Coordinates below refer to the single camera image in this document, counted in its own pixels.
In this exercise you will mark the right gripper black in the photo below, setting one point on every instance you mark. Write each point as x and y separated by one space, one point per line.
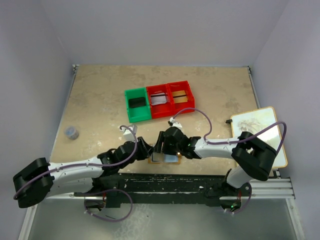
161 142

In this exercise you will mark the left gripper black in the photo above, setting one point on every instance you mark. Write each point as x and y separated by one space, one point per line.
140 146

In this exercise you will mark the red bin with silver card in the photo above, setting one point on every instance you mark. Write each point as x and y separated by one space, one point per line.
159 111

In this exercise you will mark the red bin with gold card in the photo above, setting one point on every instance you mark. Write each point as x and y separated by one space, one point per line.
178 86

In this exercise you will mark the gold card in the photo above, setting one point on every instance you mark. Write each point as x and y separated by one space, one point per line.
179 97

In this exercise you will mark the green plastic bin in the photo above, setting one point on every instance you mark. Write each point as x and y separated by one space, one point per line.
137 114

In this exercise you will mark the white board with wooden frame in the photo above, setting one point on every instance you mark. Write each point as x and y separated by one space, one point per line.
256 120

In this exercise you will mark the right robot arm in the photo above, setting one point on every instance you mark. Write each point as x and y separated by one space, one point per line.
253 156

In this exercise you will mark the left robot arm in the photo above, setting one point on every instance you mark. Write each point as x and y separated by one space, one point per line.
41 179

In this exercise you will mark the black card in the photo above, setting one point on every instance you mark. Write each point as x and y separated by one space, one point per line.
136 102

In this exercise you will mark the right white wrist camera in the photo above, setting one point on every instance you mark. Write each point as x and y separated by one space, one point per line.
174 123

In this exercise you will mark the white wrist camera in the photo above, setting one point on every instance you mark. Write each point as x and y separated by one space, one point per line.
129 133
174 123

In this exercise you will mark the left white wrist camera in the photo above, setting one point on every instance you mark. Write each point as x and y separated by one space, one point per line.
129 133

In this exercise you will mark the aluminium frame rail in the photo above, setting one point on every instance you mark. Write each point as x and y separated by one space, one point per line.
273 188

